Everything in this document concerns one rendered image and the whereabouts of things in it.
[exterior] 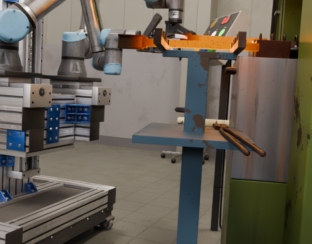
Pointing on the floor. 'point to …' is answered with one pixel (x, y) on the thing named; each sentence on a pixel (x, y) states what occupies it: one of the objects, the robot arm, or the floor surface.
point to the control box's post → (219, 151)
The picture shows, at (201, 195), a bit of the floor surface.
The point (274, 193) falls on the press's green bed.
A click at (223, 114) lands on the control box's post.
